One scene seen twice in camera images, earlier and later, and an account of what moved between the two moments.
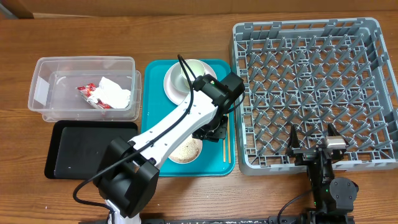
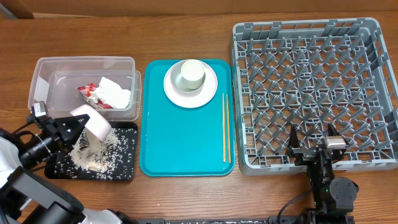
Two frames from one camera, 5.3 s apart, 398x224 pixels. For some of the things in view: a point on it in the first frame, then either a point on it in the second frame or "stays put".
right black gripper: x=305 y=154 stays put
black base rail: x=278 y=220 stays put
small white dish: x=188 y=152 → x=96 y=124
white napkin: x=116 y=97 stays put
